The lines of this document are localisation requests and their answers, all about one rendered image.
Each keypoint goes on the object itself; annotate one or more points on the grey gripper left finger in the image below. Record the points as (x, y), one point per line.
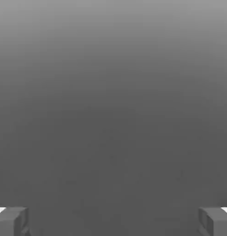
(8, 221)

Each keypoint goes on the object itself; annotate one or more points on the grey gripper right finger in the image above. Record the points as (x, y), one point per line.
(218, 221)

